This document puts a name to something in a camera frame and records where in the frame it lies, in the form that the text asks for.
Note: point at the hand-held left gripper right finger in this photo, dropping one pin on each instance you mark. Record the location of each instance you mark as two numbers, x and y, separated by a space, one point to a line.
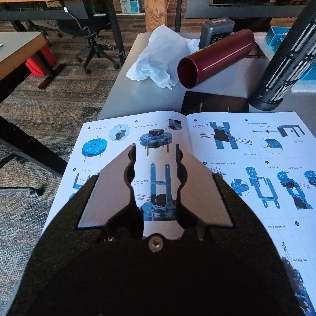
209 200

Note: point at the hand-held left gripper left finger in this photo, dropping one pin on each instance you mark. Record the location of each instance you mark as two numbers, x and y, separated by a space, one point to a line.
98 197

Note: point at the wood-edged grey desk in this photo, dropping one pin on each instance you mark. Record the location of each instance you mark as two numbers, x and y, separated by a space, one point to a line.
17 47
49 14

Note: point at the black-framed desk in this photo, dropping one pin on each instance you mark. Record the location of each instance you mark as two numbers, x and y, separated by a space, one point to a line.
246 11

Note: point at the printed assembly instruction sheet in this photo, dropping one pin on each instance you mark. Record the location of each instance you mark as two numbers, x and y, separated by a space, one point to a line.
195 153

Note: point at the grey office chair base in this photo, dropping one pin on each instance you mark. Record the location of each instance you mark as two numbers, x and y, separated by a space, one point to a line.
14 190

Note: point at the red cylindrical case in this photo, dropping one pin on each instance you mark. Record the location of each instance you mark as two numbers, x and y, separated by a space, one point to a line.
217 56

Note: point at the black screwdriver bit holder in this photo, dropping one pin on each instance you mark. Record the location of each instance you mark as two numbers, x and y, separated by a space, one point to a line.
279 74

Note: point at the white foam sheet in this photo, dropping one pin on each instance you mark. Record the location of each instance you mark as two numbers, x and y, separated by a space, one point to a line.
306 86

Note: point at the crumpled white plastic wrap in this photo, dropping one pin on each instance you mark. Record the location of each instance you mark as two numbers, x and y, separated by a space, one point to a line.
158 56

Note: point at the grey power adapter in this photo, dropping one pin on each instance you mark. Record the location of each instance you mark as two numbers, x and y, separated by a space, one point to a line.
214 32

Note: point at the black office chair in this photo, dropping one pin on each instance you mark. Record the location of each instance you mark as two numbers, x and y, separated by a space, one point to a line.
84 27

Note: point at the group of blue metal brackets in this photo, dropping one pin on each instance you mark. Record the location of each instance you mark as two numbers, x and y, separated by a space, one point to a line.
274 37

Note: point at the wooden pillar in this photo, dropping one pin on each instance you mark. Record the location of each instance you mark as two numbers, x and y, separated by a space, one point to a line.
155 14

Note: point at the stack of cardboard boxes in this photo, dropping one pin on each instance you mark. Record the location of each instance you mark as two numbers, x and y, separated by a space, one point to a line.
130 6

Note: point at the black desk leg frame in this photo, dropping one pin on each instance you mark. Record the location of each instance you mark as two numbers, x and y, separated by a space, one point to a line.
29 140

